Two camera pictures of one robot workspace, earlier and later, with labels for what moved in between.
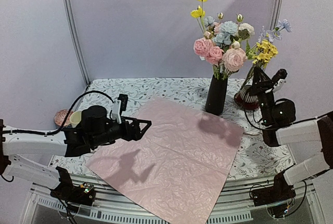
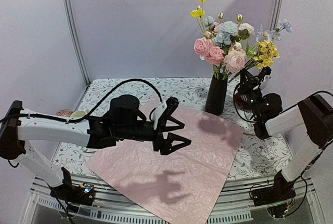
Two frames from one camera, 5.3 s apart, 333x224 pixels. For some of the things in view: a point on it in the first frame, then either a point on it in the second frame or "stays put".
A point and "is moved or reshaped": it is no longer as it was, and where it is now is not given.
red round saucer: (244, 104) stays put
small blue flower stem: (270, 35) stays put
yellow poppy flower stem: (199, 13) stays put
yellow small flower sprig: (266, 50) is moved or reshaped
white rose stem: (245, 29) stays put
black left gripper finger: (138, 133) to (162, 122)
